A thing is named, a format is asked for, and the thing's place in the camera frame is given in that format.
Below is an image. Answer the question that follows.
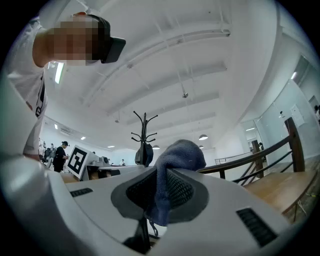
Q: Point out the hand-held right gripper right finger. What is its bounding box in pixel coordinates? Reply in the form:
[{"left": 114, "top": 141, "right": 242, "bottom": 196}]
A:
[{"left": 151, "top": 167, "right": 298, "bottom": 256}]

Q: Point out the person's white t-shirt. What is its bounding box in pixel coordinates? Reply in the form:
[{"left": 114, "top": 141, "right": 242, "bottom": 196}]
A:
[{"left": 6, "top": 0, "right": 88, "bottom": 161}]

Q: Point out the black coat rack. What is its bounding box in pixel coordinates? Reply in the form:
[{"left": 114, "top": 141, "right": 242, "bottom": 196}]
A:
[{"left": 130, "top": 110, "right": 160, "bottom": 167}]

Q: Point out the person's left forearm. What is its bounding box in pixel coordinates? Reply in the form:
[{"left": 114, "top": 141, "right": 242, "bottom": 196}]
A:
[{"left": 23, "top": 152, "right": 80, "bottom": 185}]

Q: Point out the person's head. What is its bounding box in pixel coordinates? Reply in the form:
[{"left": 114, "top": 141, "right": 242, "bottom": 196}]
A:
[{"left": 32, "top": 12, "right": 111, "bottom": 68}]

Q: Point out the dark hanging bag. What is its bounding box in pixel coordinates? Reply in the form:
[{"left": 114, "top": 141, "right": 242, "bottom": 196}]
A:
[{"left": 134, "top": 142, "right": 154, "bottom": 168}]

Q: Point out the white paper notice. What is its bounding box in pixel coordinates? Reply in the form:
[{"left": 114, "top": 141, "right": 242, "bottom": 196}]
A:
[{"left": 289, "top": 103, "right": 306, "bottom": 127}]

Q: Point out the blue cloth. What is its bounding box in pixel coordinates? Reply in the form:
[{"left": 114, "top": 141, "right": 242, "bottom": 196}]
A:
[{"left": 144, "top": 139, "right": 207, "bottom": 227}]

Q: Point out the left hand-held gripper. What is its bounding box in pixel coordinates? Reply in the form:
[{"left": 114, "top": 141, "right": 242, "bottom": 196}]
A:
[{"left": 66, "top": 144, "right": 146, "bottom": 182}]

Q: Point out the black head-mounted camera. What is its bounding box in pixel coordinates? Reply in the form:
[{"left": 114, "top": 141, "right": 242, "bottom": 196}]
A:
[{"left": 86, "top": 14, "right": 127, "bottom": 65}]

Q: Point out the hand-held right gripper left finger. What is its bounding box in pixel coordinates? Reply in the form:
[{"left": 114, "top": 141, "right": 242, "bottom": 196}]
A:
[{"left": 0, "top": 152, "right": 159, "bottom": 256}]

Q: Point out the rectangular ceiling light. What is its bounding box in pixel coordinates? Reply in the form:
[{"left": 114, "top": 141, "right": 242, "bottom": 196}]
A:
[{"left": 54, "top": 62, "right": 65, "bottom": 85}]

